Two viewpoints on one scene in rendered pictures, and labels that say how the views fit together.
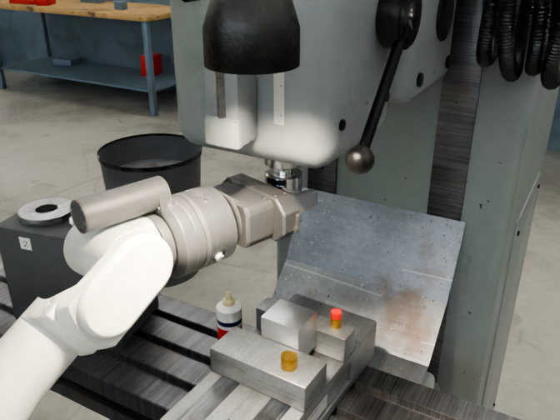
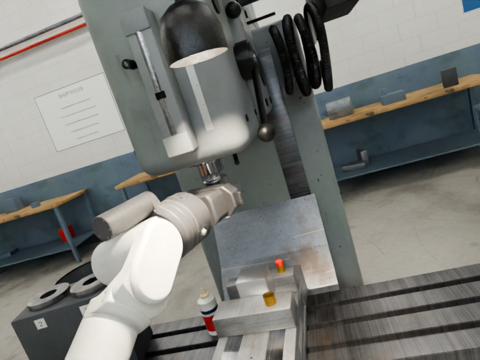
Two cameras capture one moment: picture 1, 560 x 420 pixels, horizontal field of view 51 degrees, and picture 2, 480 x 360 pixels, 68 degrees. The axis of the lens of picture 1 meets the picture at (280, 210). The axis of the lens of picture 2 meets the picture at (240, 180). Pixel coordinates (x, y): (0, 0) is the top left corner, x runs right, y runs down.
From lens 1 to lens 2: 21 cm
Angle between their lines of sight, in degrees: 21
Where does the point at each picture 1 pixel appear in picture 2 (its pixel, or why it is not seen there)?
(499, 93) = (300, 113)
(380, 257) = (277, 236)
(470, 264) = (327, 217)
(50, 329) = (113, 311)
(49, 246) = (61, 316)
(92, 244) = (117, 247)
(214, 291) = not seen: hidden behind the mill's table
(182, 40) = (128, 106)
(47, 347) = (116, 327)
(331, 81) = (232, 90)
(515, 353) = not seen: hidden behind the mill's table
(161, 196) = (152, 201)
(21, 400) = not seen: outside the picture
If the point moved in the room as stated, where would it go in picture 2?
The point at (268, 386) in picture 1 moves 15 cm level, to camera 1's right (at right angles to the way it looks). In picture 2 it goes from (264, 323) to (333, 286)
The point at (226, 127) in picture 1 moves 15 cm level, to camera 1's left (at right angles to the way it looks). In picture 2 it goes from (180, 139) to (76, 174)
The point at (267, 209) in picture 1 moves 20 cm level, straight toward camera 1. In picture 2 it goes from (219, 194) to (271, 216)
